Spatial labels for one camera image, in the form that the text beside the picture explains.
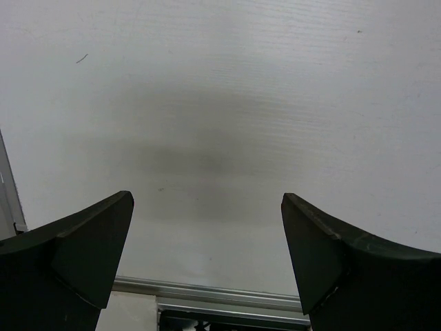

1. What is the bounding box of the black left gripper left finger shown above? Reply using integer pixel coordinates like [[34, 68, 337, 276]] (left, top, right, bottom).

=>
[[1, 191, 134, 330]]

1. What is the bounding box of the aluminium table frame rail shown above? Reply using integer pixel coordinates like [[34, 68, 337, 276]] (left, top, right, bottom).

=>
[[1, 148, 311, 330]]

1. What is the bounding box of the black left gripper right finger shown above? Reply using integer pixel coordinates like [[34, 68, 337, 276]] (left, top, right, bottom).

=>
[[281, 193, 440, 330]]

